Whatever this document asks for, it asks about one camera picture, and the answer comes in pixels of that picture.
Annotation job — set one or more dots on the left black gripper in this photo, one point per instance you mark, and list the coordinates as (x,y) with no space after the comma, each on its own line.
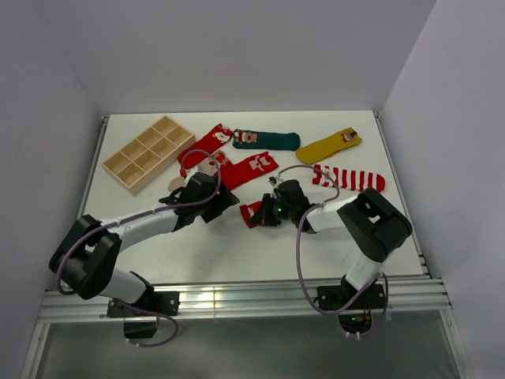
(223,200)

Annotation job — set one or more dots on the aluminium front rail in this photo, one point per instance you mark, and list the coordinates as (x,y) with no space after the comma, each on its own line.
(270,299)

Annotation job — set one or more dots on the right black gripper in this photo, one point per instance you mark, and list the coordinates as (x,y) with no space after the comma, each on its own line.
(263,217)

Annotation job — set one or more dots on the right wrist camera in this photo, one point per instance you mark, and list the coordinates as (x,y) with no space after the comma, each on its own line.
(275,180)

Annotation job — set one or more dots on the red sock upper left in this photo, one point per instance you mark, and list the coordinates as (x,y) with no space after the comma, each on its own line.
(210,142)

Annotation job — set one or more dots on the yellow sock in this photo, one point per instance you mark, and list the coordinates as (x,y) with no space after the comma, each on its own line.
(329,146)

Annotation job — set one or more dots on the red sock centre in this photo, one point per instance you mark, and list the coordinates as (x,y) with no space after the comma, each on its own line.
(248,169)

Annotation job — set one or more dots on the red white striped sock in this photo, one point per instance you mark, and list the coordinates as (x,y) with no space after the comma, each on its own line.
(352,180)

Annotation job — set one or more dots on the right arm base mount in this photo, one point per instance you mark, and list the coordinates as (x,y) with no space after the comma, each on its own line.
(368,309)

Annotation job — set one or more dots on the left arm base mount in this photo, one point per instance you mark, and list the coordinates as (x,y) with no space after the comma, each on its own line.
(142,319)

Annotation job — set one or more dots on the wooden compartment tray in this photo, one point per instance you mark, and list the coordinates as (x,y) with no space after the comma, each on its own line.
(149,154)

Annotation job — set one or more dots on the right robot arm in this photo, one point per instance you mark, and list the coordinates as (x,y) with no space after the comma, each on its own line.
(375,224)

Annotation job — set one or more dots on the beige sock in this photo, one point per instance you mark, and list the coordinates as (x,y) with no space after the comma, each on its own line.
(208,165)

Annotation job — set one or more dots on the dark green sock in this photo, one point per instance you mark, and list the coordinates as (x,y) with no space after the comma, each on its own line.
(251,139)

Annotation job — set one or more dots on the red sock with santa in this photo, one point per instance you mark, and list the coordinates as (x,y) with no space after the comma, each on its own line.
(248,211)

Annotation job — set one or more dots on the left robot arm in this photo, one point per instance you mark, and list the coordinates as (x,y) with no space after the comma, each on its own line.
(85,261)

